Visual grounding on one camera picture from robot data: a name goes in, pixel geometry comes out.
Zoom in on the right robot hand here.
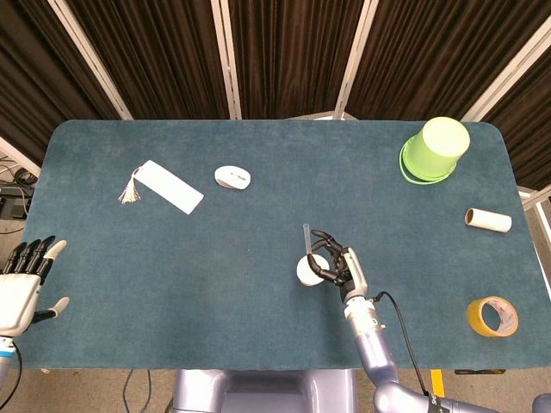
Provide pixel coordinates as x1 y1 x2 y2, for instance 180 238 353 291
306 229 369 305

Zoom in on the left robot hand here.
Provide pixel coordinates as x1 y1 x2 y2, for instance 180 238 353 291
0 235 71 338

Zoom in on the white floral paper cup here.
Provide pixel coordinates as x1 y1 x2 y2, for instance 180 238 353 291
296 253 331 287

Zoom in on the yellow tape roll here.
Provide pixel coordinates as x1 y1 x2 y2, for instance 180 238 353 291
467 295 519 337

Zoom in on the blue felt table cloth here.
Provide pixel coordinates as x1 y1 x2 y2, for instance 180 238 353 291
19 119 551 371

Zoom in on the lime green plastic bucket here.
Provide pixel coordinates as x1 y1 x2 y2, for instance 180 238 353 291
399 117 471 186

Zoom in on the cardboard paper tube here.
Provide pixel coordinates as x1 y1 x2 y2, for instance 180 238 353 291
463 207 513 234

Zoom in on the white computer mouse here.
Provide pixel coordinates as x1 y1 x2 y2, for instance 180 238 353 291
214 165 252 191

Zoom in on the grey-blue robot torso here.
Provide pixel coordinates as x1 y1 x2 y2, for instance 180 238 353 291
171 368 359 413

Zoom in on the white bookmark with tassel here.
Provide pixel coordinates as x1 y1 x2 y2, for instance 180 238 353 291
118 159 205 215

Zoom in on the brown curtain panel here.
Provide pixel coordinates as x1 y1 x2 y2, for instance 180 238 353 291
486 42 551 191
0 0 120 167
64 0 230 121
227 0 368 120
346 0 551 122

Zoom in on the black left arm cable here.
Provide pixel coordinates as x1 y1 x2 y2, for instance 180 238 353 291
0 343 23 410

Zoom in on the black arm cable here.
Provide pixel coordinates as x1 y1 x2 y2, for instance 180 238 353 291
0 343 23 410
372 291 432 398

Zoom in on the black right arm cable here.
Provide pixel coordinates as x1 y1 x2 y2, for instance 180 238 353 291
372 291 432 398

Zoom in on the black floor device with cables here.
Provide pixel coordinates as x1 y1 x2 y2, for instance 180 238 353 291
0 157 39 236

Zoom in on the white screen frame post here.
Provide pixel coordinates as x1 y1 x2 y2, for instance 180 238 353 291
460 23 551 124
517 183 551 302
0 136 42 177
46 0 133 121
210 0 243 121
333 0 381 121

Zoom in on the dark floor cable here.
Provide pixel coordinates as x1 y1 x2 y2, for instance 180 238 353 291
121 368 152 413

